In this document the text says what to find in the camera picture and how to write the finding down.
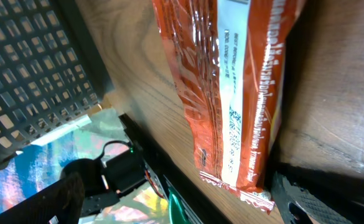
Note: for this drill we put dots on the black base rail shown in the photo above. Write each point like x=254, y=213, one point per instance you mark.
x=186, y=202

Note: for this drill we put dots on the orange snack bar packet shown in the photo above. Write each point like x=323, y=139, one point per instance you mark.
x=227, y=61

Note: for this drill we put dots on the grey plastic mesh basket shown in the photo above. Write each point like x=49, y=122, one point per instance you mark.
x=50, y=71

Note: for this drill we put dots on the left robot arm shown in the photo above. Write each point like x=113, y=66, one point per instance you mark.
x=106, y=183

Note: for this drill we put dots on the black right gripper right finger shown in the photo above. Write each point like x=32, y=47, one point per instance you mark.
x=307, y=196

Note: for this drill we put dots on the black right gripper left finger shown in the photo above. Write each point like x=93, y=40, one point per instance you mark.
x=62, y=200

